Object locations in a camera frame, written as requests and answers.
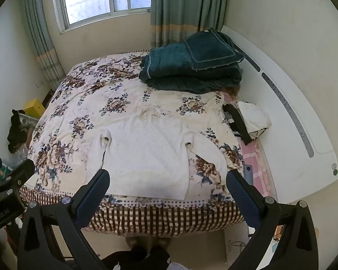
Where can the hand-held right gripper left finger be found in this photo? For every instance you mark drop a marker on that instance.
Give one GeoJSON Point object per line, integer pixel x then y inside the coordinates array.
{"type": "Point", "coordinates": [91, 197]}

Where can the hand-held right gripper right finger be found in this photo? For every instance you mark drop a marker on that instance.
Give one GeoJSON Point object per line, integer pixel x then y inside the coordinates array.
{"type": "Point", "coordinates": [242, 197]}

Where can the white knit sweater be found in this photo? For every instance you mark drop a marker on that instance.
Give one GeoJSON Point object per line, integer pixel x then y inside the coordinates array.
{"type": "Point", "coordinates": [146, 157]}

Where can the dark blue flat object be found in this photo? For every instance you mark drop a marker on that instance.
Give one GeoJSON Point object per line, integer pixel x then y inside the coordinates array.
{"type": "Point", "coordinates": [248, 174]}

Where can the pink checked sheet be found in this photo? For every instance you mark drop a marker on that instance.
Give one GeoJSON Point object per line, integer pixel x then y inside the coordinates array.
{"type": "Point", "coordinates": [259, 168]}

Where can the black hanging garment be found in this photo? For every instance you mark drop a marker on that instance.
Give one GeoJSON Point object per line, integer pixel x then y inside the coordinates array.
{"type": "Point", "coordinates": [17, 132]}

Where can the white headboard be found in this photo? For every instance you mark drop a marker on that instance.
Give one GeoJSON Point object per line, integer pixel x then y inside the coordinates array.
{"type": "Point", "coordinates": [287, 146]}

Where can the yellow box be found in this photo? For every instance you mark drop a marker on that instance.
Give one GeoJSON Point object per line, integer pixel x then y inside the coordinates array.
{"type": "Point", "coordinates": [33, 108]}

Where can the person's legs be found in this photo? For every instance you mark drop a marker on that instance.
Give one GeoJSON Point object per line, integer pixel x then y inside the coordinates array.
{"type": "Point", "coordinates": [140, 258]}

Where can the white folded cloth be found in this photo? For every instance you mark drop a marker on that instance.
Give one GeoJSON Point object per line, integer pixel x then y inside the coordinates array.
{"type": "Point", "coordinates": [256, 116]}

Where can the floral bedspread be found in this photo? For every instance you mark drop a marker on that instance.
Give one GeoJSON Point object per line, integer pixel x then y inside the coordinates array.
{"type": "Point", "coordinates": [101, 90]}

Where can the grey-green curtain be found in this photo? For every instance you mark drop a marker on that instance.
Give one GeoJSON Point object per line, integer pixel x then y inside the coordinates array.
{"type": "Point", "coordinates": [183, 8]}
{"type": "Point", "coordinates": [42, 42]}

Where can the teal folded blanket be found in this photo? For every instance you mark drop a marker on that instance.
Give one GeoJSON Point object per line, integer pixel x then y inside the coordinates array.
{"type": "Point", "coordinates": [169, 70]}

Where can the teal pillow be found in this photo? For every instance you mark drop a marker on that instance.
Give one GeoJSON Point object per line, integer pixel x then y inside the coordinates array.
{"type": "Point", "coordinates": [214, 50]}

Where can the white wall socket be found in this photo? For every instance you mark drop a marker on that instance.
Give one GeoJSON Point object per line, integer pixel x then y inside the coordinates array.
{"type": "Point", "coordinates": [39, 84]}

